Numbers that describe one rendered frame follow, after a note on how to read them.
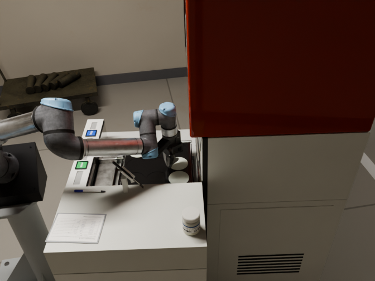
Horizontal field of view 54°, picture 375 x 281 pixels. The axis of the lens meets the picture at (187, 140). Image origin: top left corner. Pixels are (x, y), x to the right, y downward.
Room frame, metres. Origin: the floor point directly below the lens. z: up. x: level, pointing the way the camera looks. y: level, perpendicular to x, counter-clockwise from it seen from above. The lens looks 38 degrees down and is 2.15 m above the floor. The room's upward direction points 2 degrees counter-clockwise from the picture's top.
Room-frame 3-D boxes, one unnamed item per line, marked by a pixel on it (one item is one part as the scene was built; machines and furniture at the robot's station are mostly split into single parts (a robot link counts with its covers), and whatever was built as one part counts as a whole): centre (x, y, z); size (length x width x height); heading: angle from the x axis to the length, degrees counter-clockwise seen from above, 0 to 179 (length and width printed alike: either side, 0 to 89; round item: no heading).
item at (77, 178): (1.48, 0.52, 0.89); 0.55 x 0.09 x 0.14; 0
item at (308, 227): (1.62, -0.41, 0.41); 0.82 x 0.70 x 0.82; 0
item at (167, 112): (1.40, 0.09, 1.21); 0.09 x 0.08 x 0.11; 97
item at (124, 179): (1.18, 0.26, 1.03); 0.06 x 0.04 x 0.13; 90
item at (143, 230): (1.04, 0.25, 0.89); 0.62 x 0.35 x 0.14; 90
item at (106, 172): (1.40, 0.42, 0.87); 0.36 x 0.08 x 0.03; 0
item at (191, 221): (0.95, 0.00, 1.01); 0.07 x 0.07 x 0.10
